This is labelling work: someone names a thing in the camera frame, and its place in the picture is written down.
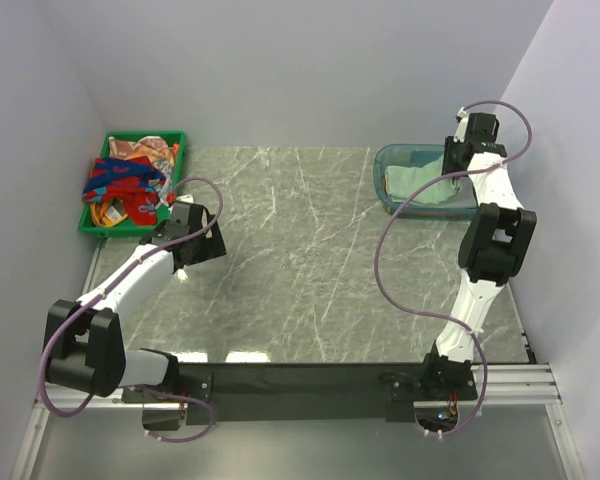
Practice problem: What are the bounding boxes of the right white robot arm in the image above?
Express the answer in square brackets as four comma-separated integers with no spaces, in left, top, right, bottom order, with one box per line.
[420,109,537,399]

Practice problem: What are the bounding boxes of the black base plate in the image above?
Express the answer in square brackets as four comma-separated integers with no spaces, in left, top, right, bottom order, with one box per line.
[122,358,486,426]

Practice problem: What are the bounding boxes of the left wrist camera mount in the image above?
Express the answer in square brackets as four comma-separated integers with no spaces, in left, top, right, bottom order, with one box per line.
[167,192,195,206]

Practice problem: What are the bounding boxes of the blue translucent plastic tub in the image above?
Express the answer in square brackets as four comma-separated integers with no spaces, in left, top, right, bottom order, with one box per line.
[373,144,477,219]

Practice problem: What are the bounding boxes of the red blue patterned cloth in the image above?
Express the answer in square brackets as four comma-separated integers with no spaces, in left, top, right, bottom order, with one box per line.
[82,156,166,226]

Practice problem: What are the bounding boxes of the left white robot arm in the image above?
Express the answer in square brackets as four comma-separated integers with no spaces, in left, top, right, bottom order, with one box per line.
[41,201,226,402]

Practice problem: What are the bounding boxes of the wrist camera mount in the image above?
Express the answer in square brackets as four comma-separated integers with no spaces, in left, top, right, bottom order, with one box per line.
[453,107,470,143]
[167,192,195,206]

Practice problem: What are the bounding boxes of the green panda towel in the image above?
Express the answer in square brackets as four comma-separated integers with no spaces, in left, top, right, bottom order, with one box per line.
[385,156,460,206]

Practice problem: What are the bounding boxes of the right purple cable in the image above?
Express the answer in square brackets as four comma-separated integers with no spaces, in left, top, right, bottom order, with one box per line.
[373,99,534,439]

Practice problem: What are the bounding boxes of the aluminium mounting rail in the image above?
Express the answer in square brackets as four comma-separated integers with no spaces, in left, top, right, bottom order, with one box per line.
[10,364,586,479]

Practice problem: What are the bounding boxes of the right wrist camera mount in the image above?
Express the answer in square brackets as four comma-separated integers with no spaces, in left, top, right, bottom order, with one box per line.
[453,107,470,143]

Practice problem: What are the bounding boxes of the orange yellow cloth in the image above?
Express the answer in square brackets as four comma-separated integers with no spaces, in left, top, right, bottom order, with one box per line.
[89,198,128,228]

